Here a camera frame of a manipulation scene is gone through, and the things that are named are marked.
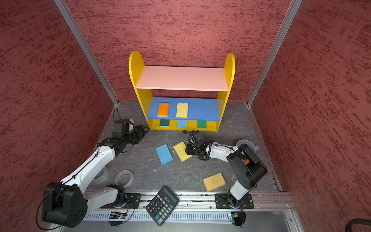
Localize left circuit board with wires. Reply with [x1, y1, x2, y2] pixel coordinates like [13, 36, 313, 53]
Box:
[108, 212, 128, 227]

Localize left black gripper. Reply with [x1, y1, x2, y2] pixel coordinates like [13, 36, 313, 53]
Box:
[124, 124, 150, 145]

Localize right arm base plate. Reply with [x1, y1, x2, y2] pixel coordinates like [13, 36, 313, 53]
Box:
[215, 193, 254, 209]

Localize left aluminium corner post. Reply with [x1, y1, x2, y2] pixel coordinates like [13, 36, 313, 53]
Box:
[54, 0, 119, 106]

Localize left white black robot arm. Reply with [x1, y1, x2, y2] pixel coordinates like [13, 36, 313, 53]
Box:
[35, 119, 150, 228]

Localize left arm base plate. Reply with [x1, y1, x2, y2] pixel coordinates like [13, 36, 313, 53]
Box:
[110, 193, 141, 209]

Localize black cable bottom right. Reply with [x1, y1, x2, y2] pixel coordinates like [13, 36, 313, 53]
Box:
[344, 218, 371, 232]

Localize dark green scrub sponge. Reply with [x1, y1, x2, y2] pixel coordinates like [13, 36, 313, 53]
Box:
[159, 119, 170, 127]

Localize bright green sponge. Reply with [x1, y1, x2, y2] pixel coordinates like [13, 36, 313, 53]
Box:
[197, 120, 207, 129]

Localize yellow sponge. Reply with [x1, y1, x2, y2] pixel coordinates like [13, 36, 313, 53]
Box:
[203, 173, 226, 192]
[174, 142, 192, 162]
[176, 103, 188, 118]

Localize clear tape roll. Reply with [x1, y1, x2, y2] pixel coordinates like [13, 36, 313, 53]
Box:
[115, 170, 133, 188]

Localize aluminium front rail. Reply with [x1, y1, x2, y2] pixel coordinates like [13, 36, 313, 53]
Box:
[70, 191, 304, 232]

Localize circuit board with wires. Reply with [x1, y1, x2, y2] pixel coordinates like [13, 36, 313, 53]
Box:
[108, 212, 128, 227]
[230, 212, 246, 227]

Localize right circuit board with wires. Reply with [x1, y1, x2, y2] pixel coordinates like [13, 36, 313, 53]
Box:
[230, 212, 246, 227]

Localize orange sponge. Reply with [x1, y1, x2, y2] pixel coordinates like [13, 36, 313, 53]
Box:
[157, 102, 170, 118]

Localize aluminium corner post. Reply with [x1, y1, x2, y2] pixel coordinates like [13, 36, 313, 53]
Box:
[247, 0, 302, 108]
[54, 0, 119, 106]

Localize grey tape roll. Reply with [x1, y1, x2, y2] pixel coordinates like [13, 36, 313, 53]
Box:
[93, 166, 110, 182]

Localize grey plastic cup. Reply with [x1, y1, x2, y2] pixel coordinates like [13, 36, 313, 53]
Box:
[236, 139, 260, 153]

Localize yellow shelf pink blue boards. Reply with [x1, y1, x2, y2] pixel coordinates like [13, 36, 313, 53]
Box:
[128, 51, 236, 132]

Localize blue sponge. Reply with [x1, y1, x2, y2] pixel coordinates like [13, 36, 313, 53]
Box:
[156, 144, 173, 165]
[177, 119, 187, 129]

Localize black calculator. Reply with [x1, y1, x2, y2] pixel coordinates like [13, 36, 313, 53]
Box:
[146, 185, 179, 226]

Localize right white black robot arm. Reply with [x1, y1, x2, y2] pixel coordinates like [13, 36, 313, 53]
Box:
[182, 130, 268, 208]

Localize right aluminium corner post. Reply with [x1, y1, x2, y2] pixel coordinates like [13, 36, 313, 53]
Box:
[247, 0, 302, 108]

